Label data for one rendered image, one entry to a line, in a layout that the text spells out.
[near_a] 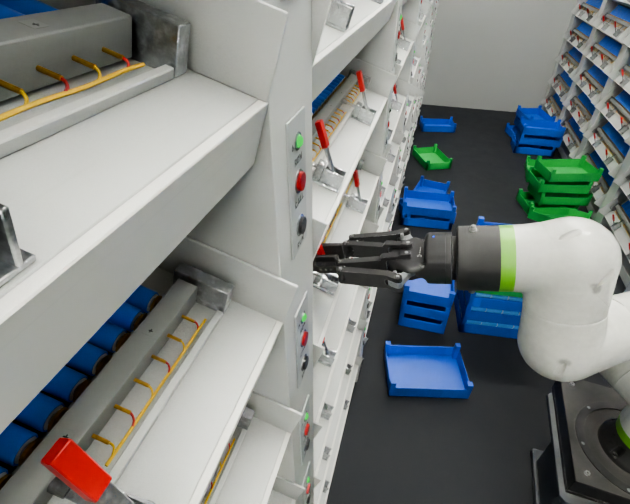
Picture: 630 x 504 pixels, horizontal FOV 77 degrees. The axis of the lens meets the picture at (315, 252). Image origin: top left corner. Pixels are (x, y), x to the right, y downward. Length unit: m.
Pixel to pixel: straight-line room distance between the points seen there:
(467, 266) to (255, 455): 0.35
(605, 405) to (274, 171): 1.27
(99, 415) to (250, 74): 0.22
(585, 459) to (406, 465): 0.52
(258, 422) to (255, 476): 0.06
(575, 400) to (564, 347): 0.78
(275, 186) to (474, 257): 0.34
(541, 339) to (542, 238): 0.14
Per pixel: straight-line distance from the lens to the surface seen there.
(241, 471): 0.50
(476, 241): 0.56
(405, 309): 1.78
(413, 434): 1.57
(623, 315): 0.69
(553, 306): 0.59
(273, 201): 0.29
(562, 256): 0.56
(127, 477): 0.30
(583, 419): 1.36
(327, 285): 0.66
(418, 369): 1.72
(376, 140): 1.01
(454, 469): 1.55
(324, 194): 0.54
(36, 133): 0.19
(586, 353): 0.64
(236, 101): 0.25
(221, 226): 0.32
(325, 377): 0.80
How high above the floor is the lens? 1.35
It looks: 38 degrees down
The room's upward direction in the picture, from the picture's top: straight up
